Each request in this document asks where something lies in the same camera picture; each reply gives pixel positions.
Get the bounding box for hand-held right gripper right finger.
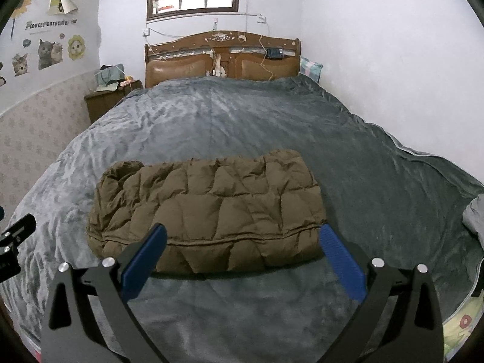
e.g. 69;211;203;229
318;223;445;363

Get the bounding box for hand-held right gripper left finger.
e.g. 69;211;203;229
40;222;171;363

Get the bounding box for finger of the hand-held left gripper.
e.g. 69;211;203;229
0;214;37;249
0;245;22;284

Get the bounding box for brown puffer jacket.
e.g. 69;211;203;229
86;149;328;275

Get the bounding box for floral bed sheet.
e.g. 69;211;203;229
442;296;484;363

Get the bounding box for grey folded cloth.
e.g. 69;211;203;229
462;193;484;245

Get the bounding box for wooden nightstand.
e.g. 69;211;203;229
84;79;145;124

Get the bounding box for grey plush blanket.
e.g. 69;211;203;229
0;76;484;363

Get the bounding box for green cloth bag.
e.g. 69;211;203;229
94;64;126;92

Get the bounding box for wooden bed headboard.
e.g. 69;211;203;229
144;30;302;89

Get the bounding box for checked pastel pillow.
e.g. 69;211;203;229
299;56;324;84

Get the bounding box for single kitten wall sticker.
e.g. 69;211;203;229
11;52;30;77

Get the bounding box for two cats wall sticker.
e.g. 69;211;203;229
37;38;64;71

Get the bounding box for flower cat wall sticker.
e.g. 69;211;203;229
67;34;88;61

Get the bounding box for lettering wall sticker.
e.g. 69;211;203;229
24;18;79;31

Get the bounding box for white cable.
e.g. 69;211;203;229
146;26;178;62

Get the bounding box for sunflower wall sticker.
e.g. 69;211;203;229
9;0;35;41

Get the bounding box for yellow cable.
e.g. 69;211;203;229
259;34;276;81

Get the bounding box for paper cone wall decoration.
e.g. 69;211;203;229
47;0;79;15

